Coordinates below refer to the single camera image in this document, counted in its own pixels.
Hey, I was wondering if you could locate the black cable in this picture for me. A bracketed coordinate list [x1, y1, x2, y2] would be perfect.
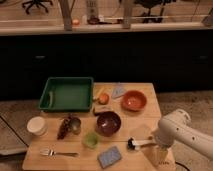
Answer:
[175, 161, 191, 171]

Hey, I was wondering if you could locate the orange fruit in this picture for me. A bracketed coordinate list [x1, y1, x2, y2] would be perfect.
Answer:
[98, 93, 109, 105]

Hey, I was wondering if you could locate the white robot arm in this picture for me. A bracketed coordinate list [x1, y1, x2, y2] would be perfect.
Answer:
[154, 109, 213, 161]

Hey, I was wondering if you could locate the wooden table board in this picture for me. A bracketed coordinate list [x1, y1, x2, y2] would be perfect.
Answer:
[22, 83, 176, 171]

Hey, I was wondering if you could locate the yellow banana piece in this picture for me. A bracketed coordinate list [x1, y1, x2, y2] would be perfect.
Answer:
[93, 88, 104, 101]

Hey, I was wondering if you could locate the dark purple bowl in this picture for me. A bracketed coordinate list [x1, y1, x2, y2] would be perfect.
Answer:
[96, 112, 121, 137]

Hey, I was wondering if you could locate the brown pine cone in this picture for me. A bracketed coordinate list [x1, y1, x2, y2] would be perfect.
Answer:
[57, 117, 71, 140]

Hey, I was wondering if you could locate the white cup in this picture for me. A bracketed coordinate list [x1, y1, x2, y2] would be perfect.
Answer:
[27, 116, 47, 136]

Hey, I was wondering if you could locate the grey blue cloth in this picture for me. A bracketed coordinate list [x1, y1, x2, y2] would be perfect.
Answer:
[112, 83, 126, 99]

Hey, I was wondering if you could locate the brown wooden block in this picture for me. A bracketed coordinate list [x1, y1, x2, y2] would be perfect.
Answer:
[93, 105, 111, 116]

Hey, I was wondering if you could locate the black office chair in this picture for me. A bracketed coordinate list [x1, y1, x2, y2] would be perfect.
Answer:
[22, 0, 53, 15]

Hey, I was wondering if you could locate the blue sponge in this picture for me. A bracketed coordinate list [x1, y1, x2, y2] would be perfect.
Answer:
[97, 146, 122, 169]

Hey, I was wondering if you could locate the small green cup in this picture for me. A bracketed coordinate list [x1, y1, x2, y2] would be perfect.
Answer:
[83, 132, 99, 149]

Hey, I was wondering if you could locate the red bowl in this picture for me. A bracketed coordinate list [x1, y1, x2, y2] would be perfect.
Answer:
[121, 90, 147, 112]

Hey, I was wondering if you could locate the white black dish brush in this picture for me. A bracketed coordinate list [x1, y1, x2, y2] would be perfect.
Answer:
[127, 138, 155, 150]

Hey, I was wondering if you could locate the green plastic tray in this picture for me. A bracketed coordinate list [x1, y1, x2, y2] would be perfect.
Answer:
[39, 77, 93, 112]

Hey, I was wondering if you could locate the metal can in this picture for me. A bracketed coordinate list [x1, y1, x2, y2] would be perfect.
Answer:
[70, 117, 81, 135]

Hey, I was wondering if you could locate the silver fork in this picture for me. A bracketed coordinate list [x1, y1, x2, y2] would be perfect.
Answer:
[39, 149, 78, 157]

